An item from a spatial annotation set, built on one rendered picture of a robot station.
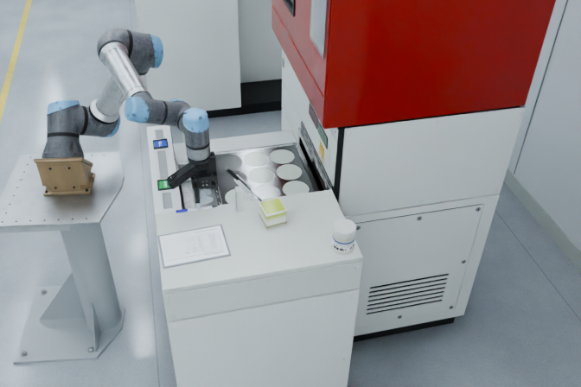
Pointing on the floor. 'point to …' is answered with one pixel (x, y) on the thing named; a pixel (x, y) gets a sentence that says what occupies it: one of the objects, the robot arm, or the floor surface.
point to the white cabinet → (268, 344)
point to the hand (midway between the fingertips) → (196, 206)
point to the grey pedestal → (74, 306)
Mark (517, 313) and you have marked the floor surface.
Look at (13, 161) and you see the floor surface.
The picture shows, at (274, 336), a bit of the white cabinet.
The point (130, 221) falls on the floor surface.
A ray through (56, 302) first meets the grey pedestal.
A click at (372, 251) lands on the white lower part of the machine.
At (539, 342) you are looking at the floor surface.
